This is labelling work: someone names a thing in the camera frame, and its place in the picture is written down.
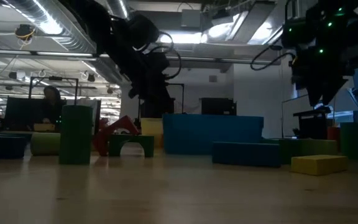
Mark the ceiling light panel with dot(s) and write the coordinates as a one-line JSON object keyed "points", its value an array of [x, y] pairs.
{"points": [[182, 38]]}

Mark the light green arch block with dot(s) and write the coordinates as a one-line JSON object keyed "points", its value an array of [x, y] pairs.
{"points": [[319, 147]]}

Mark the red cylinder block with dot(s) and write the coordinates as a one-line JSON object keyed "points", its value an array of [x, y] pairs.
{"points": [[333, 133]]}

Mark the black station frame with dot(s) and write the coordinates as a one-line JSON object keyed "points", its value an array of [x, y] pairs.
{"points": [[53, 78], [183, 96]]}

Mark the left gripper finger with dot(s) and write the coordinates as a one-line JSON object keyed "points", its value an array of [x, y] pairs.
{"points": [[157, 109]]}

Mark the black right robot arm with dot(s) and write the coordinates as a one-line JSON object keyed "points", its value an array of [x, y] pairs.
{"points": [[322, 18]]}

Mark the blue bar block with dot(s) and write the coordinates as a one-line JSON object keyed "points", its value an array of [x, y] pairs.
{"points": [[245, 154], [8, 146]]}

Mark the grey ceiling box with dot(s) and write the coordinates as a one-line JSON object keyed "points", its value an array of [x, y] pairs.
{"points": [[191, 18]]}

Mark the light green cylinder block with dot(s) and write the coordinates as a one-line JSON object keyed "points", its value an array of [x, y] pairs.
{"points": [[45, 143]]}

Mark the blue plastic bin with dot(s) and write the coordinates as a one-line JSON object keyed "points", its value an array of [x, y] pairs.
{"points": [[213, 133]]}

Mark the black monitor bank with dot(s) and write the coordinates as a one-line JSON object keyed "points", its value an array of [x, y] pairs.
{"points": [[23, 112]]}

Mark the yellow bar block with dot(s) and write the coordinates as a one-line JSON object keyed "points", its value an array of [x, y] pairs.
{"points": [[319, 165]]}

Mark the translucent yellow plastic bin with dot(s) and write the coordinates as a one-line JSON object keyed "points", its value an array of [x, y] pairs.
{"points": [[151, 130]]}

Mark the whiteboard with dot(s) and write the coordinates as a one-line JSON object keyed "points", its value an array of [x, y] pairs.
{"points": [[291, 121]]}

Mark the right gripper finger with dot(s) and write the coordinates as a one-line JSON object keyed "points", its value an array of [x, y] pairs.
{"points": [[325, 93]]}

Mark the silver ventilation duct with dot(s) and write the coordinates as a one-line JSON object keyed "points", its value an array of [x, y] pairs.
{"points": [[42, 18], [253, 28]]}

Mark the black cart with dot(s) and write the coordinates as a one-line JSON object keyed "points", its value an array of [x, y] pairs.
{"points": [[314, 124]]}

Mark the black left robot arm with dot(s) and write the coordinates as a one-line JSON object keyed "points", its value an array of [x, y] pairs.
{"points": [[104, 25]]}

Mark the red arch block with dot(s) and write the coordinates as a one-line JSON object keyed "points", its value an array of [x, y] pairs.
{"points": [[104, 137]]}

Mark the black monitor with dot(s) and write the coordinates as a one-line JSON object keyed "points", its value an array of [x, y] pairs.
{"points": [[217, 106]]}

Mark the yellow box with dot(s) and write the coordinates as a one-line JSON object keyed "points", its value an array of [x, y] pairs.
{"points": [[43, 127]]}

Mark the person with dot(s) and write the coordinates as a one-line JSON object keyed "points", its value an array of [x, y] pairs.
{"points": [[51, 99]]}

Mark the grey ceiling pipe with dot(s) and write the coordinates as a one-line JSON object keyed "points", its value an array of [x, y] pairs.
{"points": [[228, 59]]}

